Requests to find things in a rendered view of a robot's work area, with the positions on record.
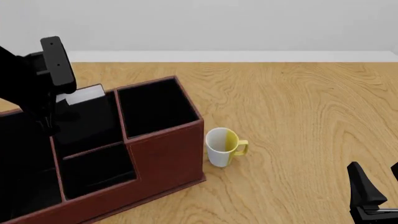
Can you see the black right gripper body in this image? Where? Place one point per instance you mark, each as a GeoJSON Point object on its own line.
{"type": "Point", "coordinates": [376, 215]}

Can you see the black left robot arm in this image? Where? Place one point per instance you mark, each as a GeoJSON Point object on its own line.
{"type": "Point", "coordinates": [18, 79]}

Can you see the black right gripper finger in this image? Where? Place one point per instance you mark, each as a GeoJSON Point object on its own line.
{"type": "Point", "coordinates": [363, 186]}
{"type": "Point", "coordinates": [395, 172]}

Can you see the white and yellow mug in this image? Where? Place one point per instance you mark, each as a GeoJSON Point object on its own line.
{"type": "Point", "coordinates": [219, 149]}

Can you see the red-brown desk caddy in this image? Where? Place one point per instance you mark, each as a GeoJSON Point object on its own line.
{"type": "Point", "coordinates": [168, 151]}

